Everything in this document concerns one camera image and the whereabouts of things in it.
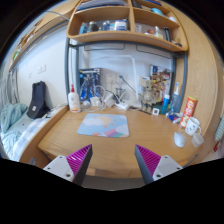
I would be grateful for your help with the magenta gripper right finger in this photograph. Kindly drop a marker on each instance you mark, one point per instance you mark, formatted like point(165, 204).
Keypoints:
point(154, 167)

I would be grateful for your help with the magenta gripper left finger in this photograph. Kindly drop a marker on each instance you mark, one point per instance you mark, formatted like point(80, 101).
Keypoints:
point(72, 167)

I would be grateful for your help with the white computer mouse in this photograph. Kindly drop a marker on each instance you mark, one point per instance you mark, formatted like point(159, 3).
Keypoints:
point(179, 139)

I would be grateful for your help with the pastel cartoon mouse pad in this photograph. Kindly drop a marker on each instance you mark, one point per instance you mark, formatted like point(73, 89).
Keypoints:
point(104, 125)

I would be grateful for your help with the clear plastic cup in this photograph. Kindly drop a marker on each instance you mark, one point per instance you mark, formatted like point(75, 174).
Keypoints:
point(197, 140)

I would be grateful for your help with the small white cube clock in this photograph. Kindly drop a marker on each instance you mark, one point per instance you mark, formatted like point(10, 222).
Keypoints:
point(155, 111)

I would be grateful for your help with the white mug with face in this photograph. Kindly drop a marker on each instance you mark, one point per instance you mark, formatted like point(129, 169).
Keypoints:
point(193, 126)

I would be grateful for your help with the white power strip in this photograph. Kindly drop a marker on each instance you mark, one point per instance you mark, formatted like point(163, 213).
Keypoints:
point(122, 106)

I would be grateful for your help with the white bottle red cap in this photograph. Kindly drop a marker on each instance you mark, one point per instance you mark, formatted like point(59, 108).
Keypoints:
point(74, 100)

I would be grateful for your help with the black bag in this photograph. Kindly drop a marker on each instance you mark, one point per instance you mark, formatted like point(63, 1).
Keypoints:
point(38, 107)

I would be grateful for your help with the wooden figure model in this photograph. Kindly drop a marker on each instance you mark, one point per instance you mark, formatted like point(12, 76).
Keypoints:
point(148, 98)

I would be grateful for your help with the red chips can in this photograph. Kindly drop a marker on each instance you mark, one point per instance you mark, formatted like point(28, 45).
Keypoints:
point(188, 111)

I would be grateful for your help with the blue spray bottle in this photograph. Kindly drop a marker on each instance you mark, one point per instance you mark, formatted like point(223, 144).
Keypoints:
point(175, 100)

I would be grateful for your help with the light blue blanket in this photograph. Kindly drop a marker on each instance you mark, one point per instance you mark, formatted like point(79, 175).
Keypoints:
point(10, 115)

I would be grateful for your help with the blue box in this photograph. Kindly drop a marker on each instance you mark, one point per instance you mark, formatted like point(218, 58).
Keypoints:
point(90, 79)

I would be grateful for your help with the colourful picture box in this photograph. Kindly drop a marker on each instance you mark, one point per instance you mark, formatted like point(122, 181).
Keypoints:
point(162, 78)

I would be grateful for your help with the wooden wall shelf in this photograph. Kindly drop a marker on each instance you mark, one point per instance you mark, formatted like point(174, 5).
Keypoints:
point(148, 22)

